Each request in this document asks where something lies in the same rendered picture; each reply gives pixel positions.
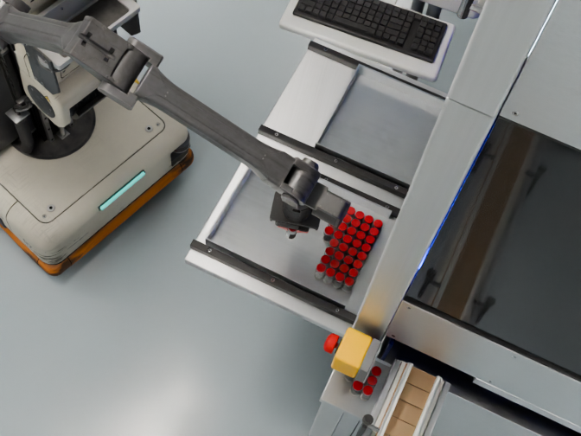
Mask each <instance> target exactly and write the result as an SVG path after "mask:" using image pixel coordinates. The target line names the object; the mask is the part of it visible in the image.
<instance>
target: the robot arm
mask: <svg viewBox="0 0 581 436"><path fill-rule="evenodd" d="M30 10H31V8H30V7H29V6H28V5H27V4H26V3H25V2H24V1H22V0H0V52H1V51H2V50H4V49H5V48H6V46H7V45H8V44H17V43H22V44H27V45H29V46H33V47H36V48H42V49H45V50H48V51H51V52H55V53H57V54H61V55H66V56H69V57H70V58H71V59H73V60H74V61H75V62H77V63H78V64H79V65H80V66H82V67H83V68H84V69H85V70H86V71H87V72H89V73H90V74H92V75H93V76H94V77H95V78H97V79H98V80H99V81H101V82H100V84H99V86H98V88H97V89H98V90H99V92H101V93H103V94H104V95H105V96H107V97H108V98H110V99H112V100H113V101H115V102H117V103H118V104H120V105H121V106H122V107H124V108H126V109H127V110H130V111H131V110H132V108H133V107H134V105H135V104H136V103H137V101H138V100H139V101H142V102H144V103H146V104H148V105H150V106H154V107H155V108H157V109H158V110H160V111H162V112H164V113H166V114H167V115H169V116H170V117H171V118H173V119H174V120H176V121H178V122H179V123H181V124H182V125H184V126H186V127H187V128H189V129H190V130H191V131H193V132H195V133H196V134H198V135H199V136H201V137H203V138H205V139H206V140H207V141H208V142H210V143H211V144H213V145H215V146H217V147H218V148H220V149H221V150H223V151H224V152H225V153H227V154H229V155H230V156H232V157H234V158H235V159H237V160H238V161H240V162H242V163H243V164H244V165H245V166H247V167H248V168H249V169H250V170H252V171H253V172H254V173H255V174H256V175H257V176H258V177H259V178H260V180H261V181H262V182H264V183H266V184H267V185H269V186H271V188H272V189H274V190H275V191H276V192H275V195H274V199H273V203H272V207H271V214H270V221H275V225H276V226H278V228H282V229H284V230H286V231H288V228H291V229H296V231H297V233H308V232H309V229H310V228H314V229H315V230H318V228H319V224H320V219H321V220H323V221H325V222H327V223H328V224H330V225H332V226H334V227H335V228H338V227H339V226H340V225H341V223H342V221H343V219H344V217H345V216H346V214H347V212H348V210H349V208H350V205H351V202H349V201H347V200H345V199H343V198H341V197H340V196H338V195H336V194H334V193H332V192H330V191H329V190H328V189H329V188H328V187H326V186H325V185H323V184H321V183H319V182H318V180H319V178H320V176H321V173H320V172H319V171H318V169H319V166H318V164H317V163H316V162H314V161H313V160H311V159H309V158H307V157H304V158H303V160H302V159H300V158H299V157H292V156H291V155H289V154H288V153H286V152H285V151H280V150H277V149H275V148H273V147H270V146H269V145H267V144H265V143H263V142H261V141H260V140H258V139H257V138H255V137H254V136H253V135H251V134H249V133H248V132H246V131H244V130H243V129H241V128H240V127H238V126H237V125H236V124H234V123H233V122H231V121H230V120H228V119H226V118H225V117H223V116H222V115H220V114H218V113H217V112H216V111H214V110H213V109H211V108H210V107H208V106H206V105H205V104H203V103H202V102H200V101H199V100H198V99H196V98H195V97H193V96H192V95H190V94H188V93H186V92H185V91H183V90H182V89H181V88H180V87H178V86H177V85H175V84H174V83H173V82H172V81H170V80H169V79H168V78H167V77H166V76H165V75H164V74H163V73H162V72H161V71H160V70H159V68H158V67H159V65H160V64H161V62H162V61H163V56H162V55H161V54H159V53H158V52H157V51H155V50H154V49H152V48H150V47H148V46H147V45H145V44H144V43H142V42H141V41H139V40H138V39H136V38H135V37H131V36H130V37H129V39H128V40H127V41H126V40H125V39H123V38H122V37H121V36H119V35H117V34H116V33H115V32H113V31H112V30H110V29H108V28H107V27H106V26H105V25H104V24H102V23H101V22H99V21H98V20H96V19H95V18H93V17H92V16H85V18H84V20H83V21H80V22H63V21H59V20H55V19H52V18H47V17H44V16H37V15H33V14H29V11H30ZM108 53H109V54H108ZM106 56H107V57H108V58H109V59H107V58H106ZM144 65H145V66H146V67H148V70H147V71H146V73H145V75H144V77H143V78H142V79H141V81H140V82H139V84H138V86H137V88H136V89H135V91H134V93H132V92H129V90H130V89H131V87H132V85H133V83H134V82H135V80H136V79H137V77H138V76H139V74H140V73H141V71H142V69H143V68H144Z"/></svg>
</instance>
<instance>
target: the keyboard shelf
mask: <svg viewBox="0 0 581 436"><path fill-rule="evenodd" d="M380 1H383V2H385V3H390V4H392V5H395V6H398V5H396V3H397V0H380ZM297 2H298V0H290V2H289V4H288V6H287V8H286V10H285V12H284V14H283V16H282V18H281V20H280V22H279V28H281V29H284V30H287V31H290V32H292V33H294V34H297V35H301V36H304V37H306V38H309V39H311V40H314V39H315V38H317V39H320V40H322V41H324V42H327V43H329V44H332V45H334V46H336V47H338V48H341V49H344V50H346V51H348V52H350V53H352V54H354V55H358V56H360V57H362V58H365V59H368V60H370V61H374V62H377V63H379V64H382V65H385V66H387V67H391V68H394V69H397V70H399V71H401V72H404V73H407V74H411V75H414V76H416V77H419V78H421V79H424V80H428V81H430V82H434V81H436V80H437V77H438V74H439V71H440V69H441V66H442V64H443V62H444V58H445V56H446V53H447V51H448V48H449V45H450V42H451V39H452V37H453V35H454V32H455V30H456V27H455V25H453V24H451V23H448V22H445V23H447V27H446V30H445V32H444V36H443V38H442V41H441V43H440V45H439V48H438V50H437V54H436V56H435V59H434V62H433V63H429V62H427V61H422V60H420V59H417V58H414V57H412V56H410V55H407V54H402V53H400V52H397V51H395V50H392V49H390V48H385V47H382V46H381V45H378V44H375V43H372V42H368V41H366V40H363V39H361V38H358V37H355V36H352V35H349V34H346V33H343V32H341V31H338V30H336V29H332V28H329V27H326V26H323V25H321V24H319V23H316V22H312V21H309V20H307V19H304V18H302V17H299V16H294V15H293V14H292V13H293V10H294V9H295V7H296V5H297ZM398 7H400V8H403V9H405V10H409V9H407V8H404V7H401V6H398ZM410 11H412V12H415V13H418V12H416V11H414V10H410ZM418 14H420V15H423V16H427V15H424V14H421V13H418ZM427 17H429V18H432V19H435V20H438V19H437V18H434V17H431V16H427ZM438 21H440V22H444V21H441V20H438Z"/></svg>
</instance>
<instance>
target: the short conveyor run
mask: <svg viewBox="0 0 581 436"><path fill-rule="evenodd" d="M412 365H413V363H411V362H409V363H406V362H402V361H401V360H399V359H397V358H395V360H394V361H393V364H392V366H391V367H390V368H391V369H390V371H389V373H388V376H387V378H386V380H385V383H384V385H383V387H382V389H381V391H380V395H379V397H378V399H377V401H376V403H375V405H374V407H373V411H372V412H371V415H370V414H366V415H364V417H363V418H362V423H361V426H360V427H359V430H358V432H357V434H356V436H431V433H432V431H433V428H434V426H435V424H436V422H437V418H438V416H439V414H440V411H441V408H442V406H443V404H444V400H445V398H446V395H447V394H448V391H449V389H450V383H448V382H446V381H444V380H442V379H443V378H442V377H441V376H438V377H435V376H433V375H430V374H428V373H426V372H424V371H422V370H420V369H417V368H415V367H413V366H412ZM397 372H398V373H397ZM396 374H397V375H396ZM395 376H396V377H395ZM394 378H395V379H394ZM393 380H394V381H393ZM391 386H392V387H391ZM390 388H391V389H390ZM389 390H390V391H389ZM388 392H389V394H388ZM387 394H388V395H387ZM385 400H386V401H385ZM384 402H385V403H384ZM383 404H384V406H383ZM382 406H383V407H382ZM380 410H381V412H380ZM378 416H379V418H378ZM377 418H378V419H377ZM375 422H376V424H375ZM374 424H375V425H374Z"/></svg>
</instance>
